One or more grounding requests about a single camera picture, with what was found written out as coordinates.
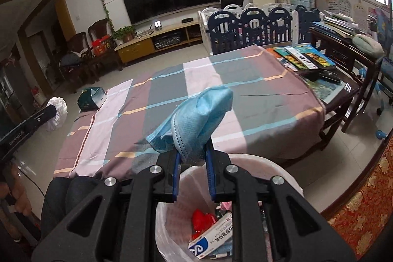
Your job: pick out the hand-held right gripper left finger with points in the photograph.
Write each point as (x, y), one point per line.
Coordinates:
(175, 182)

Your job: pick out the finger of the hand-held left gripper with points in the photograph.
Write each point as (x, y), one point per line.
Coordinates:
(43, 118)

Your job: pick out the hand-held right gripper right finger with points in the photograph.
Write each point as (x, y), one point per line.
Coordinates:
(210, 176)

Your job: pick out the red plastic wrapper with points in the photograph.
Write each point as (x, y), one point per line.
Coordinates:
(199, 219)

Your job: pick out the blue face mask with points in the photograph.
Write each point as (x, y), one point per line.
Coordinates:
(196, 120)

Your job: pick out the white medicine box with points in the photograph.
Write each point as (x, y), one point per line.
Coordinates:
(211, 237)

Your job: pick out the white plastic trash bin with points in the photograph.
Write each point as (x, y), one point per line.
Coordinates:
(276, 166)

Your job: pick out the person's left hand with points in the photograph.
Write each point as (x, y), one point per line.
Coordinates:
(18, 191)

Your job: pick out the green tissue box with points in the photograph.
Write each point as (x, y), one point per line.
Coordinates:
(87, 99)

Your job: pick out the black bag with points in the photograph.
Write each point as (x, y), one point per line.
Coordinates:
(71, 60)

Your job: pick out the light blue crumpled wrapper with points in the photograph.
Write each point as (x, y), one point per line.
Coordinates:
(225, 247)

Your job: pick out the person's leg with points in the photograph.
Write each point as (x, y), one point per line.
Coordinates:
(70, 194)

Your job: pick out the dark wooden armchair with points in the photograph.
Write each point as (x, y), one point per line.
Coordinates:
(76, 42)
(103, 28)

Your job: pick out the red gift box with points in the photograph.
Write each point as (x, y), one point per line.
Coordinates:
(103, 45)

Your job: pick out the striped tablecloth table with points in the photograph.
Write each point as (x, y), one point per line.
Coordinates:
(172, 87)

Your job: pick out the yellow television cabinet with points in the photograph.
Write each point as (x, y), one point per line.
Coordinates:
(135, 50)

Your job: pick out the potted green plant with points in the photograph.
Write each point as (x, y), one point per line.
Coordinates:
(124, 33)

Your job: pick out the orange picture book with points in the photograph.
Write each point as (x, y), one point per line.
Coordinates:
(274, 56)

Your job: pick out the books on side chair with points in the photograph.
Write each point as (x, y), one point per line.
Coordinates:
(285, 58)

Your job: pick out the black amplifier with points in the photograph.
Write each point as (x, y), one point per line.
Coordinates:
(167, 41)

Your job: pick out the large picture book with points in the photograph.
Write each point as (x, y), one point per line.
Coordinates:
(325, 90)

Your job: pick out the small desk clock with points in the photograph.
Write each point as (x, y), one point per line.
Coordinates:
(157, 25)

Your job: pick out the white remote control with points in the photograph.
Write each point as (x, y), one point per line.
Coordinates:
(302, 58)

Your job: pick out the navy and white playpen fence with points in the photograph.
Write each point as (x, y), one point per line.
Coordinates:
(254, 28)

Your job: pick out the black remote control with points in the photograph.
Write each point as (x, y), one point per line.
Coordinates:
(330, 76)

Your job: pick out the black set-top box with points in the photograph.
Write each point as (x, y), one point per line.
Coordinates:
(187, 20)

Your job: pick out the red gold floral cushion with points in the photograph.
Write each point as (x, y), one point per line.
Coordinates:
(365, 203)

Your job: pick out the landscape picture book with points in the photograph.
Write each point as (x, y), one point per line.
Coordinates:
(322, 58)

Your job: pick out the black monitor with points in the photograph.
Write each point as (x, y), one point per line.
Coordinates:
(232, 2)

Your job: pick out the small blue toy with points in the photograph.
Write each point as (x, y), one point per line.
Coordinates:
(382, 134)

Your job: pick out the dark wooden side table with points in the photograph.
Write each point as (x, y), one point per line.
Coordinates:
(340, 50)

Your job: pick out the stack of books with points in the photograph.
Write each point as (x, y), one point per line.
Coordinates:
(337, 24)

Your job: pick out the grey cushion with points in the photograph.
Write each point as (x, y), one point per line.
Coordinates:
(368, 45)

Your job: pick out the blue seat cushion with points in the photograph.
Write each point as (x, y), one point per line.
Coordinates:
(387, 71)

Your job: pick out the blue cartoon backpack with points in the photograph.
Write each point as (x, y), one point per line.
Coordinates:
(385, 25)

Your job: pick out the wall learning chart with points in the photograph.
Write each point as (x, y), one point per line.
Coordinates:
(359, 11)
(333, 4)
(345, 7)

